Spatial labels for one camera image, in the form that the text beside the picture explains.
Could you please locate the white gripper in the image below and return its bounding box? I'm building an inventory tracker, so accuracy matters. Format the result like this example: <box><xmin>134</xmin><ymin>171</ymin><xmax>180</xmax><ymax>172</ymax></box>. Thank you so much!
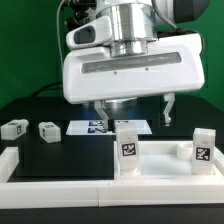
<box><xmin>63</xmin><ymin>16</ymin><xmax>205</xmax><ymax>129</ymax></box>

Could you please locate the white square table top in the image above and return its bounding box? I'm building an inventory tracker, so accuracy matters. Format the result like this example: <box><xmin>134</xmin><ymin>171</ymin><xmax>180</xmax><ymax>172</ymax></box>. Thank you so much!
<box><xmin>114</xmin><ymin>141</ymin><xmax>224</xmax><ymax>183</ymax></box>

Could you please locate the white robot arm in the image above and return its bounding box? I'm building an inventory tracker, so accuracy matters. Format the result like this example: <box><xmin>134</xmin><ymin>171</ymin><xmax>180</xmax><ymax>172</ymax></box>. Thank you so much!
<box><xmin>63</xmin><ymin>0</ymin><xmax>210</xmax><ymax>128</ymax></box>

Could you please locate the white sheet with tags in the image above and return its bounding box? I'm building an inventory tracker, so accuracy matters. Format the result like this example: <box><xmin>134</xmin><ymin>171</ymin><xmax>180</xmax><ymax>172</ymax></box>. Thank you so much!
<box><xmin>66</xmin><ymin>120</ymin><xmax>152</xmax><ymax>136</ymax></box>

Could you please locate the white U-shaped fence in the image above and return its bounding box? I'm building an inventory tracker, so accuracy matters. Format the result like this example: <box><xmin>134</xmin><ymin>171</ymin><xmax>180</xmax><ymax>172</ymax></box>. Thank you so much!
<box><xmin>0</xmin><ymin>147</ymin><xmax>224</xmax><ymax>209</ymax></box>

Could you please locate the black cable bundle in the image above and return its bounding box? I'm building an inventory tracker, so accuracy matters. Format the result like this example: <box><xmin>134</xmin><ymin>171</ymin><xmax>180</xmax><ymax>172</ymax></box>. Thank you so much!
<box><xmin>30</xmin><ymin>81</ymin><xmax>64</xmax><ymax>98</ymax></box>

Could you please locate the grey hanging cable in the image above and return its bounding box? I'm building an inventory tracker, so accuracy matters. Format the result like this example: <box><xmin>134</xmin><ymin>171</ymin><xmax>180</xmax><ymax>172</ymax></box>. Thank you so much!
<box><xmin>56</xmin><ymin>0</ymin><xmax>68</xmax><ymax>68</ymax></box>

